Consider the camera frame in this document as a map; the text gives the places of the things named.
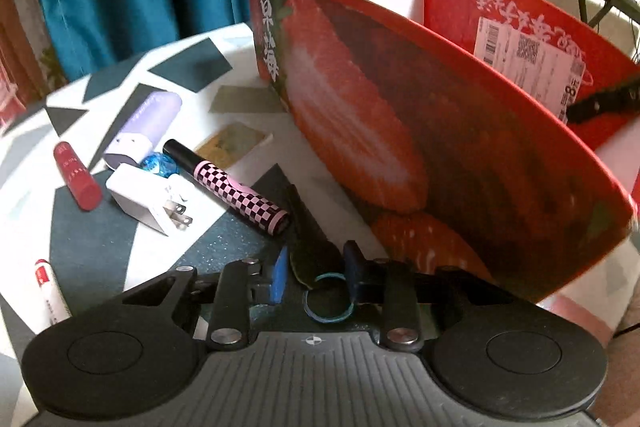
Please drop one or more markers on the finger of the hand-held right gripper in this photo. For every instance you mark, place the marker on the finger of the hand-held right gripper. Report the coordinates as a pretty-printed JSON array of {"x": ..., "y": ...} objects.
[{"x": 605, "y": 102}]

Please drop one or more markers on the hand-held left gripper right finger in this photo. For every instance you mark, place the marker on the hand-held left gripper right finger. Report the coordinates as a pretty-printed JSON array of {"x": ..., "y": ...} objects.
[{"x": 353, "y": 271}]

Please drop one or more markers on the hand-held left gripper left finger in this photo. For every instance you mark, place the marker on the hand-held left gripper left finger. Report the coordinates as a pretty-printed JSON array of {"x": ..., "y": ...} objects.
[{"x": 278, "y": 278}]

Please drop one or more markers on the white charger plug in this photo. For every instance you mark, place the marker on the white charger plug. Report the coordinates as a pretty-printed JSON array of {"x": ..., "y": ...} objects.
[{"x": 135, "y": 194}]

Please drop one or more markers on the red strawberry print cardboard box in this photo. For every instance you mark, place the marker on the red strawberry print cardboard box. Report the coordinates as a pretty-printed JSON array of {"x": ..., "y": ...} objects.
[{"x": 400, "y": 107}]

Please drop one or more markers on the lilac plastic tube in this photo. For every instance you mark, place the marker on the lilac plastic tube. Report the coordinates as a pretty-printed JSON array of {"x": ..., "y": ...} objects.
[{"x": 145, "y": 122}]

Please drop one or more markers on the red lip balm tube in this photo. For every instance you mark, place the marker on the red lip balm tube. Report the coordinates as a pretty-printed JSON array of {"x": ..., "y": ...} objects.
[{"x": 77, "y": 177}]

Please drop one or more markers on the white marker with red cap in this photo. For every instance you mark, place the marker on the white marker with red cap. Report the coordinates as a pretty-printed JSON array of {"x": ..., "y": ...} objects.
[{"x": 50, "y": 292}]

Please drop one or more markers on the pink black checkered tube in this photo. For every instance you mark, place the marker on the pink black checkered tube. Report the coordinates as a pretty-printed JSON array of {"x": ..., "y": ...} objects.
[{"x": 230, "y": 187}]

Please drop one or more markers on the small yellowish card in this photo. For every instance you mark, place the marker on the small yellowish card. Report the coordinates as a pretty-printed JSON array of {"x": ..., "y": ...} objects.
[{"x": 235, "y": 141}]

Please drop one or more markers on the blue glittery trinket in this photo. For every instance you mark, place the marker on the blue glittery trinket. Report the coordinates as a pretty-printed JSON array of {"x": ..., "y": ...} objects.
[{"x": 157, "y": 164}]

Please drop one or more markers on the plant print backdrop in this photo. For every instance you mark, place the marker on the plant print backdrop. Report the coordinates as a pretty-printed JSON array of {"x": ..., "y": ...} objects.
[{"x": 15, "y": 57}]

